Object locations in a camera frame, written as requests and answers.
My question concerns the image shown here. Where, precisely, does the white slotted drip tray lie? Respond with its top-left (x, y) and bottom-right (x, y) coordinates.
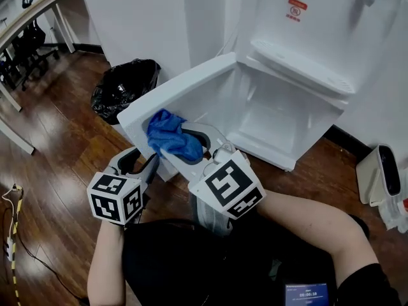
top-left (250, 39), bottom-right (355, 96)

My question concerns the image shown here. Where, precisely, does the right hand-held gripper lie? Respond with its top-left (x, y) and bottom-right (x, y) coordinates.
top-left (159, 122), bottom-right (267, 221)

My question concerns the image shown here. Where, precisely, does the clear plastic water bottle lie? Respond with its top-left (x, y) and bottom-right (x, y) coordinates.
top-left (379, 189), bottom-right (408, 234)

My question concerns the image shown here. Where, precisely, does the thin white cable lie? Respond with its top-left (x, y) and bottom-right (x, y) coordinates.
top-left (1, 185), bottom-right (23, 235)

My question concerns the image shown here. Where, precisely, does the black garbage bag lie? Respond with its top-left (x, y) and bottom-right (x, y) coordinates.
top-left (91, 58), bottom-right (162, 126)

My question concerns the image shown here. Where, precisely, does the person's black clothing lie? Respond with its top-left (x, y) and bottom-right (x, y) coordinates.
top-left (120, 214), bottom-right (402, 306)

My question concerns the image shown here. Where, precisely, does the black office chair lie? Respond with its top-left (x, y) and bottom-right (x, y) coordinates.
top-left (0, 19), bottom-right (60, 92)

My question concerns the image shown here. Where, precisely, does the person's left forearm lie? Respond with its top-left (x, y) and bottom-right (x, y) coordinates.
top-left (87, 217), bottom-right (128, 306)

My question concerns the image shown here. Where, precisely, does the white mini fridge door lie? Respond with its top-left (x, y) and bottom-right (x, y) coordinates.
top-left (116, 51), bottom-right (243, 183)

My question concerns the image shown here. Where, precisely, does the person's right forearm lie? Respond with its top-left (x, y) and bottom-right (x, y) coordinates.
top-left (254, 189), bottom-right (380, 286)

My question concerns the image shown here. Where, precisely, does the thin black floor cable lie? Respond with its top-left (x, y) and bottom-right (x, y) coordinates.
top-left (3, 207), bottom-right (90, 302)

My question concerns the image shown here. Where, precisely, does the white water dispenser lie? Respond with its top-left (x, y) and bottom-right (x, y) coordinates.
top-left (222, 0), bottom-right (405, 172)

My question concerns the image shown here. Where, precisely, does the yellow black striped cable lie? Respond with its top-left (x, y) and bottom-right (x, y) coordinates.
top-left (11, 185), bottom-right (24, 306)

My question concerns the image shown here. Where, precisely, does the blue cloth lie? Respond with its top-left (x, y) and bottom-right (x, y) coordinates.
top-left (146, 108), bottom-right (205, 163)

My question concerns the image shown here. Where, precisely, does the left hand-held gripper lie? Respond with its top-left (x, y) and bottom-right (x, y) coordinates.
top-left (86, 147), bottom-right (160, 226)

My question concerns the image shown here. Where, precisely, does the white handheld device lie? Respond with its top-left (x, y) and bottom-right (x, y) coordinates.
top-left (355, 143), bottom-right (402, 207)

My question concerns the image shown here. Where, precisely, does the black device with lit screen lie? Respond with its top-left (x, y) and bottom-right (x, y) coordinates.
top-left (284, 282), bottom-right (329, 306)

